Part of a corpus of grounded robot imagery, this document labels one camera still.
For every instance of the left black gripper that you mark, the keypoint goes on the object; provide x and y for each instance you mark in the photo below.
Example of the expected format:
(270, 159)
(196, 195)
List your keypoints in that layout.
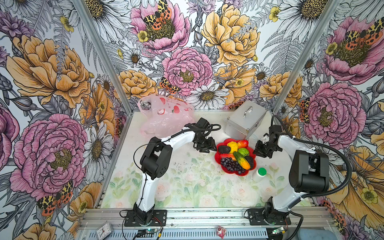
(210, 145)

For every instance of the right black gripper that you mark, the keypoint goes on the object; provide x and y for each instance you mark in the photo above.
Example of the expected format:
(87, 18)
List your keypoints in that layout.
(258, 150)

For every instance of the red flower-shaped plate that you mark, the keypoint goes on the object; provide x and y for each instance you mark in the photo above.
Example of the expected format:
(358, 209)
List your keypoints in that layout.
(218, 156)

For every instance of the green lime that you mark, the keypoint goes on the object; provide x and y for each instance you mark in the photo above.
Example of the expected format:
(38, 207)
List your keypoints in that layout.
(244, 152)

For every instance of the green yellow mango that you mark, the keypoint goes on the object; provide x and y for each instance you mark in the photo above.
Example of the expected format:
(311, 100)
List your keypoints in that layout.
(242, 161)

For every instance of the pink plastic bag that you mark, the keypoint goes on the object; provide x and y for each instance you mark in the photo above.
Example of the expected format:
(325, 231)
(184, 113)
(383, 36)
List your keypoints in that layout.
(165, 116)

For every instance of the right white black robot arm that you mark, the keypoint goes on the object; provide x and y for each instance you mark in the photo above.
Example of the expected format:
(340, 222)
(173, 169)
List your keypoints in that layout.
(309, 174)

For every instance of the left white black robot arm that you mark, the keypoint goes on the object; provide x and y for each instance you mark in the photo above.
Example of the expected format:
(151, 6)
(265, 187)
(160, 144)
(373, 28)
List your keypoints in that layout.
(155, 162)

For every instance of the dark brown fruit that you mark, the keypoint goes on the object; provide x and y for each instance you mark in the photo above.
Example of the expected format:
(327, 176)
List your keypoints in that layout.
(250, 160)

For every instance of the dark avocado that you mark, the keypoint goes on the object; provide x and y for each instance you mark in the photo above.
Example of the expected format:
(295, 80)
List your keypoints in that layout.
(224, 149)

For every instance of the dark purple grapes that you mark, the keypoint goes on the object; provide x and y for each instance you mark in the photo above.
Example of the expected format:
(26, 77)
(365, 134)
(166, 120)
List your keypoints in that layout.
(232, 166)

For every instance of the yellow bell pepper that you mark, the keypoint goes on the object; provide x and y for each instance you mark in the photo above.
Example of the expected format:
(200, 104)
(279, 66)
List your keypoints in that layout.
(233, 147)

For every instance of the white bottle green cap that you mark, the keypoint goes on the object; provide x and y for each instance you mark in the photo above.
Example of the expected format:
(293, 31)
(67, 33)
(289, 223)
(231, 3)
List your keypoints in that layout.
(259, 174)

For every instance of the silver metal box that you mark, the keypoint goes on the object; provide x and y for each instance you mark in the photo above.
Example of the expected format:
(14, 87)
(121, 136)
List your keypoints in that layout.
(242, 123)

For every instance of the small pink red object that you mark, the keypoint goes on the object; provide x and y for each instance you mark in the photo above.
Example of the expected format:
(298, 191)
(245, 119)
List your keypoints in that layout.
(221, 232)

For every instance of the green circuit board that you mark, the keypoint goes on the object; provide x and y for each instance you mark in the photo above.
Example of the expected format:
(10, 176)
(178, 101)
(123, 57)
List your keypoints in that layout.
(277, 231)

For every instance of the blue grey cloth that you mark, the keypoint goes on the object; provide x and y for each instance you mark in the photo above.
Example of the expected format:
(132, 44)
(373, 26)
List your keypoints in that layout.
(312, 234)

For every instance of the small white clock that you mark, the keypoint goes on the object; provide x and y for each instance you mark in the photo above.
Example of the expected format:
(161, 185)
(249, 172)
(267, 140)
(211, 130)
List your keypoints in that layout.
(104, 231)

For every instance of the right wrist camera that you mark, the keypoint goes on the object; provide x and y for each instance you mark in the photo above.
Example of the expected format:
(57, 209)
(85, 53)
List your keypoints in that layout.
(275, 130)

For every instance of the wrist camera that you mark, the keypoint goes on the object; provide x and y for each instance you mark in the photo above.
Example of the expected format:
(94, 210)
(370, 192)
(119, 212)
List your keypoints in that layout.
(275, 130)
(202, 124)

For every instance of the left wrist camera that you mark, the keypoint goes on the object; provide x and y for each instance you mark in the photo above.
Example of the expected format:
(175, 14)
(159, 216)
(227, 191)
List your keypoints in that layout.
(202, 124)

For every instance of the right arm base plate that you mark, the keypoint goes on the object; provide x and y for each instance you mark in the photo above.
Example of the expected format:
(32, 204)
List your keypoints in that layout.
(259, 217)

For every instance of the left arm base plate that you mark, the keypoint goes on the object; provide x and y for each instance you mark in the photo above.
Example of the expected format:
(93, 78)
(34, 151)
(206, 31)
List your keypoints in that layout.
(159, 216)

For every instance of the aluminium front rail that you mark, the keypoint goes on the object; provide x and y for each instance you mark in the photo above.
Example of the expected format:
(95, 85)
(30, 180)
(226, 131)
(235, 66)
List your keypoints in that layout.
(204, 218)

